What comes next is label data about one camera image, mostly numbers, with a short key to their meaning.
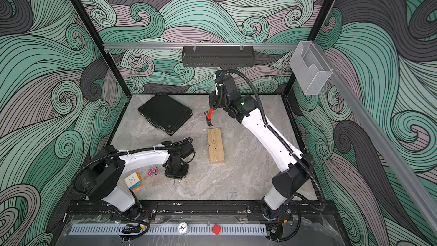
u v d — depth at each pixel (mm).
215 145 896
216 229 683
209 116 847
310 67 782
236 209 746
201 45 950
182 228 643
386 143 511
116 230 697
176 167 730
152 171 833
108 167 444
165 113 1037
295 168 403
